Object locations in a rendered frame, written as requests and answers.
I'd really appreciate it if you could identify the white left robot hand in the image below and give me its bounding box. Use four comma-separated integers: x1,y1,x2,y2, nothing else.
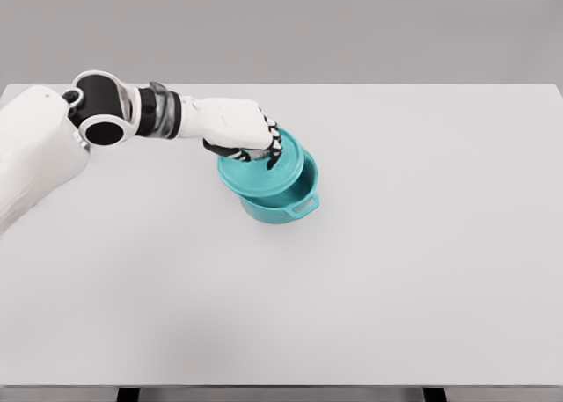
202,98,283,172

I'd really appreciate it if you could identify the teal pot with handles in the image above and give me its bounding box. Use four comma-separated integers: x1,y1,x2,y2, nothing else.
238,147,321,223

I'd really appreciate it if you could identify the teal pot lid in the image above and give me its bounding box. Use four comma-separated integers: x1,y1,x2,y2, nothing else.
216,127,305,199

